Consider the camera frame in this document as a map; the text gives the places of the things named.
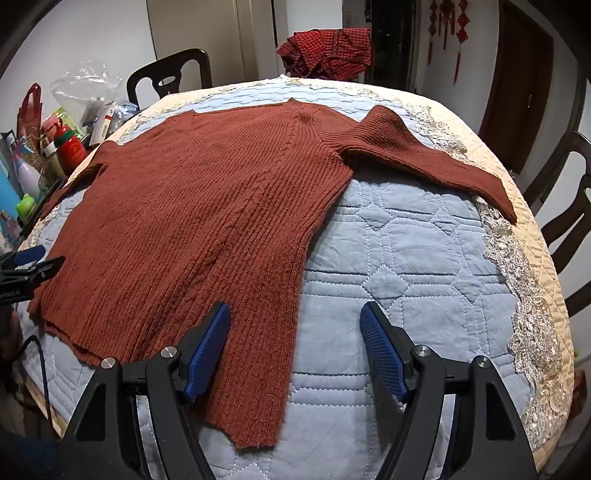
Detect white plastic bottle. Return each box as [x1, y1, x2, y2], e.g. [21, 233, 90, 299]
[14, 152, 42, 199]

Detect glass jar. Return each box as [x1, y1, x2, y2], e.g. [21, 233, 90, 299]
[41, 148, 65, 183]

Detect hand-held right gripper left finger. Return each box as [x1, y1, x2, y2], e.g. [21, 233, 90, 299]
[58, 302, 232, 480]

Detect red bottle with antler cap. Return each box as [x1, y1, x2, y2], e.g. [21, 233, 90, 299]
[41, 117, 88, 176]

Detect red plaid shirt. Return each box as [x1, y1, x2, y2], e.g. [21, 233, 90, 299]
[276, 28, 372, 80]

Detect blue beige quilted blanket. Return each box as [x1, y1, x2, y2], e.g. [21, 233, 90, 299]
[14, 74, 575, 480]

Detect brown wooden door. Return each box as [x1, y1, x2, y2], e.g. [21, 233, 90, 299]
[480, 0, 555, 174]

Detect black cable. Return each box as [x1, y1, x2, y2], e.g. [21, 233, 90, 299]
[18, 335, 51, 416]

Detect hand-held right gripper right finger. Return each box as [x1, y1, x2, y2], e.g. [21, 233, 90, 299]
[359, 301, 539, 480]

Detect clear plastic bag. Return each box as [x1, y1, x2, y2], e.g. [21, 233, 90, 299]
[50, 60, 124, 134]

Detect teal box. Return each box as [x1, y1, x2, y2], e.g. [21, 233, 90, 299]
[0, 171, 21, 241]

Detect rust brown knitted sweater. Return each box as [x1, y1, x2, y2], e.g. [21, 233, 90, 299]
[27, 98, 519, 449]

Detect green cup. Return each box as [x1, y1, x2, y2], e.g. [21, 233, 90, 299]
[16, 194, 38, 222]

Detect white cardboard box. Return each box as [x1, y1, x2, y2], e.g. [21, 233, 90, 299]
[88, 102, 118, 146]

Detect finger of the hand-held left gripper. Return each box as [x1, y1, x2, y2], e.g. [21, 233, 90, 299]
[0, 257, 66, 289]
[0, 244, 47, 271]

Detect red Chinese knot decoration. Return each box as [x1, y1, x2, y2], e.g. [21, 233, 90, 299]
[455, 0, 469, 85]
[440, 0, 454, 51]
[427, 0, 438, 65]

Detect dark wooden chair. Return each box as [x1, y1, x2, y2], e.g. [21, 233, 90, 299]
[126, 48, 213, 109]
[522, 130, 591, 319]

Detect pink green box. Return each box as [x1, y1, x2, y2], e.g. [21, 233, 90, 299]
[44, 107, 84, 139]

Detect red gift bag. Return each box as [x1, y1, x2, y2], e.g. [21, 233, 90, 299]
[17, 83, 44, 139]

